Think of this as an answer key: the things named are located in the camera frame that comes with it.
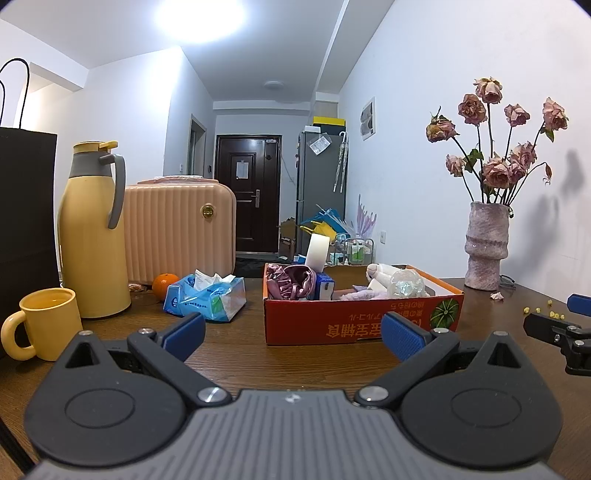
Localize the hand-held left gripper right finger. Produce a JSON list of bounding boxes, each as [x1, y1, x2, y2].
[[353, 311, 539, 409]]

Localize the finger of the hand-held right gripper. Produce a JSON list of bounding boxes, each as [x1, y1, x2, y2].
[[567, 294, 591, 318], [523, 312, 591, 376]]

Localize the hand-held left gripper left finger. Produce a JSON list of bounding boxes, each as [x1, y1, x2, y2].
[[50, 312, 232, 409]]

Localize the clear plastic bottle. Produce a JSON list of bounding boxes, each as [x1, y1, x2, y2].
[[387, 270, 426, 298]]

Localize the orange cardboard box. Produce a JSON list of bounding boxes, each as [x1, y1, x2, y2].
[[263, 263, 465, 346]]

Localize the lilac fluffy cloth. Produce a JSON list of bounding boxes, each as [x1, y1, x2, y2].
[[339, 282, 393, 301]]

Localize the white and yellow plush toy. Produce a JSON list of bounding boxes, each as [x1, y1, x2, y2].
[[366, 263, 394, 291]]

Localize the small blue tissue packet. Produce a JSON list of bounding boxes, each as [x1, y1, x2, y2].
[[315, 272, 336, 301]]

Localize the pale pink satin scrunchie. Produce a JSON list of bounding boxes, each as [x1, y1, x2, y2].
[[265, 264, 296, 301]]

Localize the magenta satin scrunchie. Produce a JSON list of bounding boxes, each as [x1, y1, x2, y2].
[[284, 265, 318, 301]]

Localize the blue soft tissue pack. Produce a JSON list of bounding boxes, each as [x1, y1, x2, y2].
[[164, 269, 247, 323]]

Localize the scattered yellow kernels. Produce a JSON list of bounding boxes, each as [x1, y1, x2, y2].
[[522, 300, 566, 320]]

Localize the orange fruit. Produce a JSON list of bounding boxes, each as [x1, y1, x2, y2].
[[152, 272, 181, 302]]

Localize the metal trolley rack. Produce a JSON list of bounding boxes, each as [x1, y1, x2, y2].
[[330, 233, 375, 266]]

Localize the pink textured vase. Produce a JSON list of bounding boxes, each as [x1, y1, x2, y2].
[[464, 202, 510, 291]]

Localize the pink ribbed suitcase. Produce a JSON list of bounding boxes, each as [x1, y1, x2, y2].
[[124, 179, 237, 286]]

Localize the yellow thermos jug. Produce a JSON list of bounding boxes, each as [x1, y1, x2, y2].
[[58, 140, 132, 319]]

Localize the yellow mug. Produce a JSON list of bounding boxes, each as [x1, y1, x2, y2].
[[0, 287, 84, 361]]

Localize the brown cardboard carton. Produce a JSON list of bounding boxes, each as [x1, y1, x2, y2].
[[278, 218, 298, 257]]

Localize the dark brown entrance door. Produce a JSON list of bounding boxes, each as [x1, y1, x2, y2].
[[215, 135, 282, 254]]

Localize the bunch of dried pink roses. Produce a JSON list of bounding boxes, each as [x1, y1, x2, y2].
[[426, 78, 570, 206]]

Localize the grey refrigerator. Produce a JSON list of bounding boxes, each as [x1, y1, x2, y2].
[[295, 130, 348, 232]]

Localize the grey side door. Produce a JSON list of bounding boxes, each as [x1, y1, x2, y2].
[[188, 114, 207, 178]]

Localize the white folded umbrella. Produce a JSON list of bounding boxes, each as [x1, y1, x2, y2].
[[333, 130, 349, 193]]

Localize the black paper bag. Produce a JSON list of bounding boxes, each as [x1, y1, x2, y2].
[[0, 58, 61, 361]]

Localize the large bright ceiling lamp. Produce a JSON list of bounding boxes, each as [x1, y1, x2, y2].
[[154, 0, 245, 44]]

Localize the purple flower wall decal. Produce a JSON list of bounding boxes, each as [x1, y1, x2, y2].
[[355, 194, 379, 238]]

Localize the white wall panel box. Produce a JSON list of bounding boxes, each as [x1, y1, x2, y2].
[[360, 97, 376, 141]]

